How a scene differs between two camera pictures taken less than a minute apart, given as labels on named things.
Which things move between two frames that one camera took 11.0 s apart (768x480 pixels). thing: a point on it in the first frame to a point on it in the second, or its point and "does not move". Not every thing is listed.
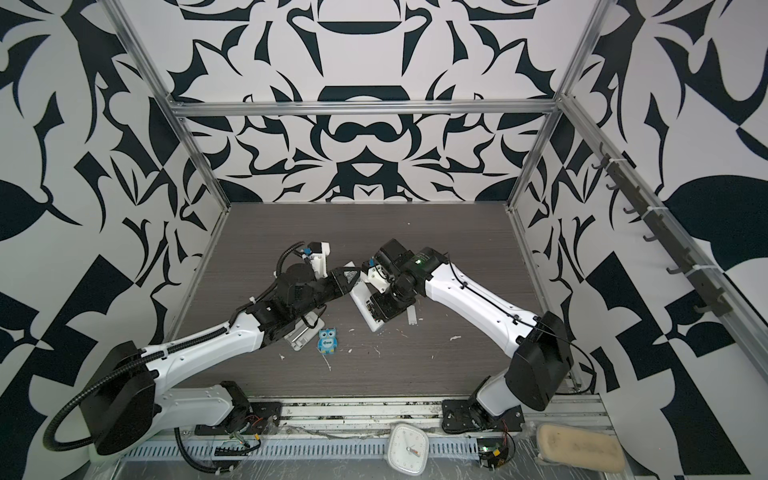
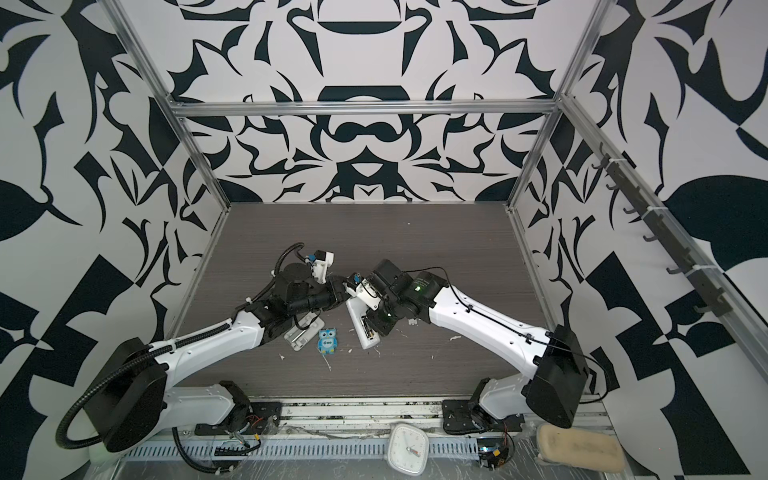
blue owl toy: [327, 340] does not move
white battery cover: [303, 335] does not move
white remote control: [363, 293] to [357, 313]
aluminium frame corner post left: [125, 29] does not move
